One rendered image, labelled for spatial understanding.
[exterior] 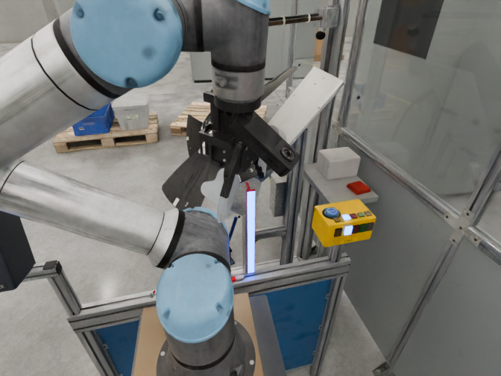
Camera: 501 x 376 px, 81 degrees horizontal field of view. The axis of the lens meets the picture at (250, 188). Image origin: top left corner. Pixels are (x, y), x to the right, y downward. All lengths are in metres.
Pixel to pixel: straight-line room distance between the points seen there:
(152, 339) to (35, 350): 1.52
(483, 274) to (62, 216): 1.16
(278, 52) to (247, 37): 6.38
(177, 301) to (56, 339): 1.73
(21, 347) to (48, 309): 0.23
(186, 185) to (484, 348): 1.16
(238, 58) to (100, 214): 0.33
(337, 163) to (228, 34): 1.14
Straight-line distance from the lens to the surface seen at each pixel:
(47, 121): 0.32
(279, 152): 0.44
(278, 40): 6.74
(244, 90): 0.42
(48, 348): 2.16
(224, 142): 0.46
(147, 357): 0.69
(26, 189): 0.56
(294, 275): 1.05
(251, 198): 0.80
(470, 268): 1.24
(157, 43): 0.25
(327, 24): 1.44
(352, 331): 1.98
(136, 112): 4.02
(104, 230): 0.55
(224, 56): 0.41
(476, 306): 1.28
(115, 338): 1.17
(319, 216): 0.93
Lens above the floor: 1.64
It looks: 34 degrees down
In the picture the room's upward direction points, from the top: straight up
